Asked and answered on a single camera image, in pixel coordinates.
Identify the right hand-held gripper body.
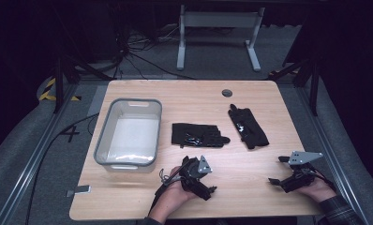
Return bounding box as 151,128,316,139
280,151,324,194

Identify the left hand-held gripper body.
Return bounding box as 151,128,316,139
178,155,215,202

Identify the black glove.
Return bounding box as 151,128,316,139
171,122,231,149
227,103,270,150

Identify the grey plastic bin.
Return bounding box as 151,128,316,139
93,97,163,174

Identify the person's right hand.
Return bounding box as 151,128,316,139
295,177,337,203

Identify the person's left hand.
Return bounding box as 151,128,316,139
148,165,199,223

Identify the black metal stand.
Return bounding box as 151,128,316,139
51,54,114,114
266,54,321,117

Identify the small metal clip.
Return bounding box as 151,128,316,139
65,185,92,198

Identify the yellow black hazard tape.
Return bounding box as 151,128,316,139
38,77,82,102

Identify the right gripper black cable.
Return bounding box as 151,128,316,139
308,168,336,192

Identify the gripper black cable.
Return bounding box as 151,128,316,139
308,168,336,192
148,168,184,218

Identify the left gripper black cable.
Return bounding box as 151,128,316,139
148,168,184,218

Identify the bundle of floor cables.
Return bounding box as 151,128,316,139
112,23,197,81

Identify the long black floor cable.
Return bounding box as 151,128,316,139
24,112,100,225

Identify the white metal desk frame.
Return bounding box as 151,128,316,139
175,4,266,72

